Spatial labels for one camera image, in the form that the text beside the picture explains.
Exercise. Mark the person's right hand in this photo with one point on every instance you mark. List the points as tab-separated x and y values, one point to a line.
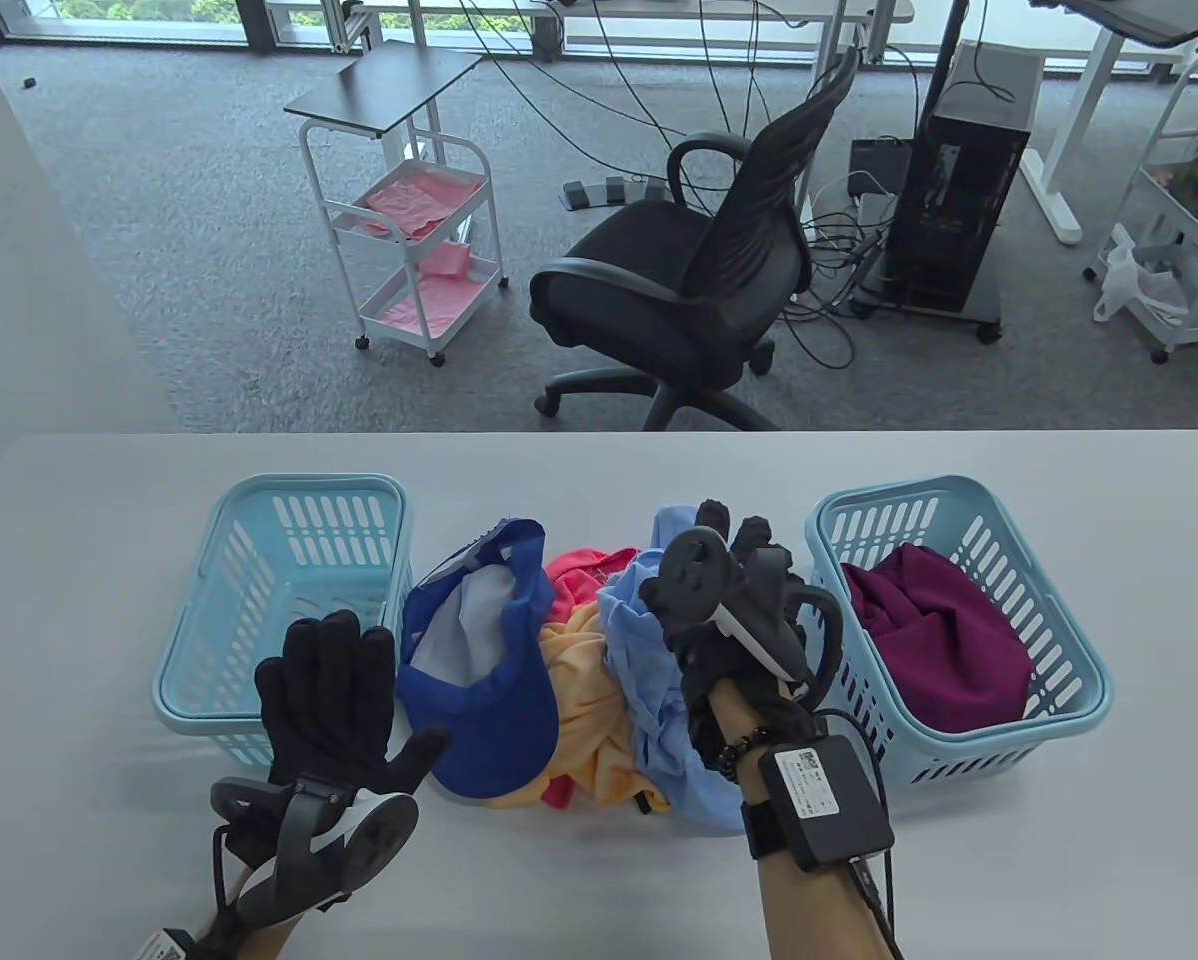
759	620

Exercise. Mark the person's left hand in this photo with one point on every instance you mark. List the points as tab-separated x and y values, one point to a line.
324	700

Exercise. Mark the person's right fingers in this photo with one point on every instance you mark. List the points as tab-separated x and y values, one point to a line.
754	535

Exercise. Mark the person's left middle finger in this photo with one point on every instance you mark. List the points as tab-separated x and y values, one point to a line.
337	655

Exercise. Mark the person's left thumb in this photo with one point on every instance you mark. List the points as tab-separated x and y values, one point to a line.
421	752

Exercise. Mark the person's left little finger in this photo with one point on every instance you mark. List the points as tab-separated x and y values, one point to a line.
270	695

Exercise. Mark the person's right forearm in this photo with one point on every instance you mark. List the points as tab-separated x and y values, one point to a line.
809	910

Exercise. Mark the person's left forearm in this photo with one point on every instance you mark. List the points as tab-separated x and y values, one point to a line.
264	940

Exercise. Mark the black controller on right glove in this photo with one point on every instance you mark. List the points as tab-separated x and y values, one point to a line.
694	580

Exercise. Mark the light blue plastic basket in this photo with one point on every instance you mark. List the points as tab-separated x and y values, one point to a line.
219	640
1059	600

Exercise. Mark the blue cap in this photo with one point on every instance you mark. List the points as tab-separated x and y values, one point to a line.
489	700

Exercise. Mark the grey controller on left glove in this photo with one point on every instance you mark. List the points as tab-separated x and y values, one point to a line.
359	830

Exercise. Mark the orange garment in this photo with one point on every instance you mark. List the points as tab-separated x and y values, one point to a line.
589	720

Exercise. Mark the pink garment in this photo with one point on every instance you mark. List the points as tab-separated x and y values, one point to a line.
584	575

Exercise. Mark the light blue shirt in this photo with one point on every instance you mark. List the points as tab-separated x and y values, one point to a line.
649	700

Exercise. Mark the maroon garment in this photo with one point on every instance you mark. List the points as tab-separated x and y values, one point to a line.
939	640

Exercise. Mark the black office chair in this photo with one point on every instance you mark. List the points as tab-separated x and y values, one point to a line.
659	270

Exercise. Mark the grey computer tower trolley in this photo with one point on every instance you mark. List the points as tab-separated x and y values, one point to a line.
944	318

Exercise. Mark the pink plastic bag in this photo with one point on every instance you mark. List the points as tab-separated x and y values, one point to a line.
429	305
424	200
447	262

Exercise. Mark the white rolling cart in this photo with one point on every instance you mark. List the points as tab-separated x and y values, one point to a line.
399	290

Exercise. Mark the grey power strip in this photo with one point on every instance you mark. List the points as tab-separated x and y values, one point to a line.
609	192

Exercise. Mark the small black box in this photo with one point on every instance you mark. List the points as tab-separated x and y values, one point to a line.
881	165

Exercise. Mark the black computer tower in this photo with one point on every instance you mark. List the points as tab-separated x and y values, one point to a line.
959	200

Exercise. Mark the white plastic bag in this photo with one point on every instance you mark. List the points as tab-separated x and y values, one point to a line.
1134	285

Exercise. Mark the white desk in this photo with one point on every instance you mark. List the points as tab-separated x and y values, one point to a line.
1059	180

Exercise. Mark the black pole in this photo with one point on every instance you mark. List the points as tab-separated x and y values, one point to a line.
944	60

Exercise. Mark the grey side table top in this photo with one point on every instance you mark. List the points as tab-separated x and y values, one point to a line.
379	85

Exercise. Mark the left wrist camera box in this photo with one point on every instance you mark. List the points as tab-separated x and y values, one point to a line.
167	945

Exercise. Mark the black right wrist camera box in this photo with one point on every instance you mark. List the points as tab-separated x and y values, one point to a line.
827	800

